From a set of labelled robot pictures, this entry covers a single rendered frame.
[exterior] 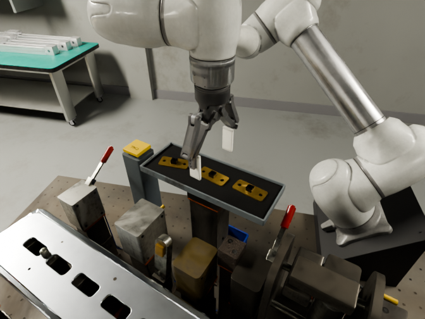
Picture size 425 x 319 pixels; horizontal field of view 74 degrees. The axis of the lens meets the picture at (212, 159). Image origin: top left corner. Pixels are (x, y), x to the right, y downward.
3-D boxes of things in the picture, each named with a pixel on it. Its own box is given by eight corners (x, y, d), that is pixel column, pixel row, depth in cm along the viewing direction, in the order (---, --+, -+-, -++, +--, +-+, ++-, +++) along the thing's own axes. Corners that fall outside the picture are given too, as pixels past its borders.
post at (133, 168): (141, 242, 112) (119, 154, 85) (154, 228, 117) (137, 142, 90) (157, 250, 109) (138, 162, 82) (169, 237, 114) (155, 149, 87)
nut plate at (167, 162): (157, 164, 78) (157, 161, 77) (162, 156, 81) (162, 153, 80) (186, 169, 76) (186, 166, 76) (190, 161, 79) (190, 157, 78)
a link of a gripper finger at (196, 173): (200, 156, 62) (198, 157, 62) (201, 179, 66) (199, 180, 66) (190, 150, 63) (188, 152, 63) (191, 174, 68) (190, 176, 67)
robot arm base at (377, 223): (322, 213, 115) (315, 204, 113) (379, 193, 104) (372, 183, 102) (327, 250, 101) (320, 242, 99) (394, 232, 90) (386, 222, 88)
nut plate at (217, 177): (195, 174, 75) (195, 170, 74) (204, 166, 77) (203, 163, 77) (221, 187, 71) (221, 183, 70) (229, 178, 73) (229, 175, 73)
